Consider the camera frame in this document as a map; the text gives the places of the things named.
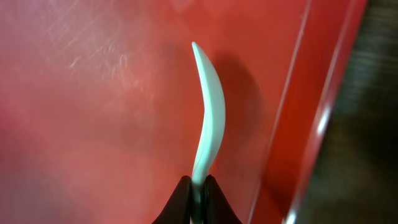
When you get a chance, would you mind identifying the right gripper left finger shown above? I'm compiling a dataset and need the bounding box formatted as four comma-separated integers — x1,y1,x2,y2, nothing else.
152,175,192,224

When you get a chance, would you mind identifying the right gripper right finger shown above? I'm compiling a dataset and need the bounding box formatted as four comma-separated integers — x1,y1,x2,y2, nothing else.
203,175,242,224

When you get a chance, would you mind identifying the white plastic spoon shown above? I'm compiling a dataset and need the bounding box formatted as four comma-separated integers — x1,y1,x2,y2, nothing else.
191,42,226,224

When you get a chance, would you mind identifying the red serving tray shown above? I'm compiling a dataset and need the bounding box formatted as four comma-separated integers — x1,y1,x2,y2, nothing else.
1,1,366,223

